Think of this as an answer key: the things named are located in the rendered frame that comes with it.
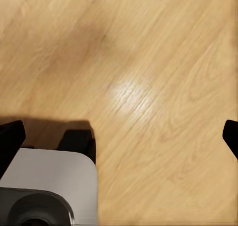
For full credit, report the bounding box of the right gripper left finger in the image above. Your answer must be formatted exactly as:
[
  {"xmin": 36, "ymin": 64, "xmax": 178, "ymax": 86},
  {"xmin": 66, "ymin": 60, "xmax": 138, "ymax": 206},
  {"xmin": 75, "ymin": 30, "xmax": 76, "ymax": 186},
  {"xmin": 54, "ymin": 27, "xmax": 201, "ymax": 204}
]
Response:
[{"xmin": 0, "ymin": 120, "xmax": 26, "ymax": 178}]

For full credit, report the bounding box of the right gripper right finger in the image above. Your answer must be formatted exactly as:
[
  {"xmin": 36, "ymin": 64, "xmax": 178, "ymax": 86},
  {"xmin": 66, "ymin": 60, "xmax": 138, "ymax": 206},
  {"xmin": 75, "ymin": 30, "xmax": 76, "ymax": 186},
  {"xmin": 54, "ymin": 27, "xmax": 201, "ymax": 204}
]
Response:
[{"xmin": 222, "ymin": 120, "xmax": 238, "ymax": 160}]

